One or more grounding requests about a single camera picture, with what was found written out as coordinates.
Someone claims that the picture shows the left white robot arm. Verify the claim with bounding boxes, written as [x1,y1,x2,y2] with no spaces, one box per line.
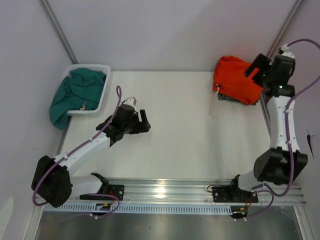
[31,103,151,208]

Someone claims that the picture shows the aluminium mounting rail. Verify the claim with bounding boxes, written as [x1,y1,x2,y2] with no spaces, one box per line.
[33,177,307,206]

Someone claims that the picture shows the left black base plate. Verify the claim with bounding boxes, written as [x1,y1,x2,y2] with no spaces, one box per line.
[79,184,125,201]

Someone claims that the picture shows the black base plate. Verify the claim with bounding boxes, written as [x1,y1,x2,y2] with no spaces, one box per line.
[211,185,259,204]
[79,184,125,201]

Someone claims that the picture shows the teal shorts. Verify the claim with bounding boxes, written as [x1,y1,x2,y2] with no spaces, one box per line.
[49,68,107,130]

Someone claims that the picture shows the corner aluminium post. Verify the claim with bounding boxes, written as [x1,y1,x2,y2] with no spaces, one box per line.
[38,0,78,64]
[267,0,307,58]

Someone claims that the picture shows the left corner aluminium post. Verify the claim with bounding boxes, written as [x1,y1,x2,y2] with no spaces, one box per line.
[38,0,78,64]

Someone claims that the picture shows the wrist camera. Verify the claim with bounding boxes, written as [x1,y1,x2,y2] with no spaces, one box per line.
[122,97,137,108]
[278,44,296,59]

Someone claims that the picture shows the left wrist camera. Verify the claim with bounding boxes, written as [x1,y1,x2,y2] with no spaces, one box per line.
[122,97,137,108]

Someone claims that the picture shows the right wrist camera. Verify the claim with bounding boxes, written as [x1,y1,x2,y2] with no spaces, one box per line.
[278,44,296,59]

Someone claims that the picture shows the olive green folded shorts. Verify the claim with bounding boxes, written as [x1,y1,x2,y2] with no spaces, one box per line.
[247,99,259,106]

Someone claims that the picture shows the orange shorts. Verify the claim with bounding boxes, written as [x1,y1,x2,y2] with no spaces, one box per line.
[208,55,262,118]

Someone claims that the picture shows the grey folded shorts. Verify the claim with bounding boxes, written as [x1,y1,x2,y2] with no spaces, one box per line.
[218,93,240,103]

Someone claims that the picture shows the white plastic basket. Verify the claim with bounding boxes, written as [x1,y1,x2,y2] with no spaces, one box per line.
[64,64,111,116]

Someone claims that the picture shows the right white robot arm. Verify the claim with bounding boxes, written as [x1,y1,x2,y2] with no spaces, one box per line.
[228,50,308,202]

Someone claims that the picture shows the right corner aluminium post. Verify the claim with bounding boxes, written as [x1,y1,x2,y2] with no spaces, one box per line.
[267,0,307,58]

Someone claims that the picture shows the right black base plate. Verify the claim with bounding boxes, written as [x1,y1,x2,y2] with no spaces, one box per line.
[211,185,259,204]

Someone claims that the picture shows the white slotted cable duct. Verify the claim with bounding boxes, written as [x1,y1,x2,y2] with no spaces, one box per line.
[44,202,233,216]

